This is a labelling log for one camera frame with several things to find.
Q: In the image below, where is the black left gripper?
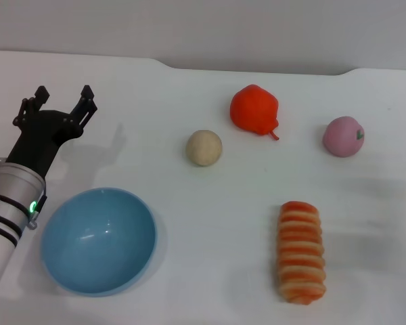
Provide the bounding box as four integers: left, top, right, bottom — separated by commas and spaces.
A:
5, 84, 99, 179

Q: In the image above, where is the blue bowl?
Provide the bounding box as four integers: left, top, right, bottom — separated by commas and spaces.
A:
40, 187, 158, 298

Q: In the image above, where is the orange striped bread loaf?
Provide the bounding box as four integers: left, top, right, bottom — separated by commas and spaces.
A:
276, 200, 327, 305

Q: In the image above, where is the beige round bun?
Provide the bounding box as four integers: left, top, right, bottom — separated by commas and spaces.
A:
185, 129, 223, 167

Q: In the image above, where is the red toy pepper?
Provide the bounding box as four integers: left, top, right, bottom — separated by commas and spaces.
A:
229, 84, 280, 142

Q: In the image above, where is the pink toy peach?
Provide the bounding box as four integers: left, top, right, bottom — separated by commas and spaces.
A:
321, 116, 365, 158

